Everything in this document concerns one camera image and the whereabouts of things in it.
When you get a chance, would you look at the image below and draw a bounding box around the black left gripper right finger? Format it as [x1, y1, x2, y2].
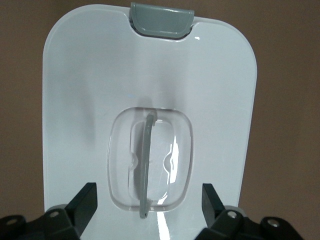
[197, 183, 305, 240]

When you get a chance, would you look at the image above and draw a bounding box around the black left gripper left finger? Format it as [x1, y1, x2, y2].
[0, 182, 98, 240]

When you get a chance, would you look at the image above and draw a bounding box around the brown table mat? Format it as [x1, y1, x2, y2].
[0, 0, 320, 240]

